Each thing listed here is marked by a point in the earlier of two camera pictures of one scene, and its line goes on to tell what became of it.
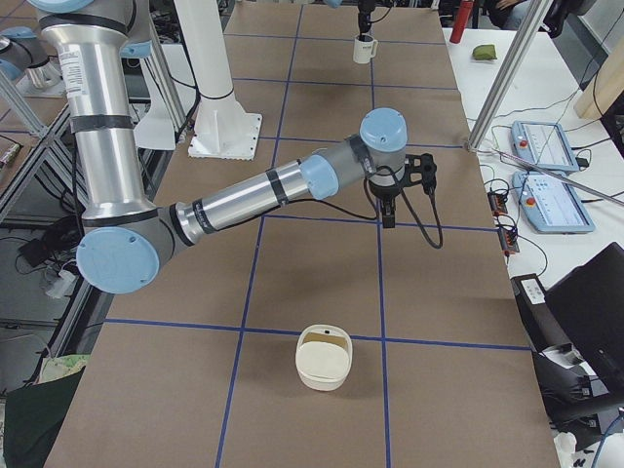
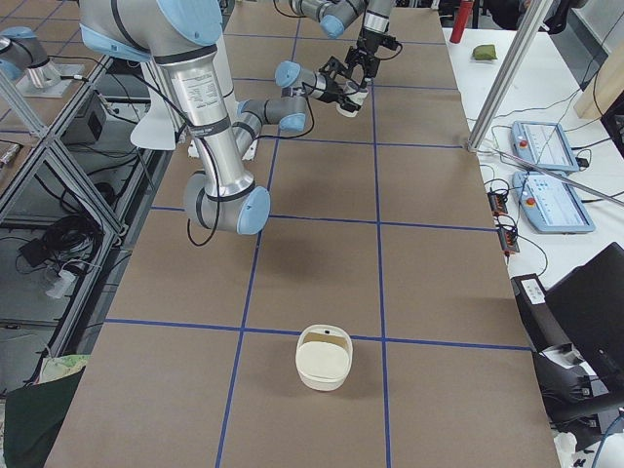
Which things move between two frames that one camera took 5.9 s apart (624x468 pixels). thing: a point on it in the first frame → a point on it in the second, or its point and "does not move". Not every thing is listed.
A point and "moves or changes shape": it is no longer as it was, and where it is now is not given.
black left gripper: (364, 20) → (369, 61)
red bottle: (461, 21) does not move
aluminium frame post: (535, 15) does not move
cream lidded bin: (324, 356) does not move
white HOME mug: (365, 49) moves or changes shape
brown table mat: (313, 336) does not move
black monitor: (588, 304) does not move
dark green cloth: (33, 416) does not move
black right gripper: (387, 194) → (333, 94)
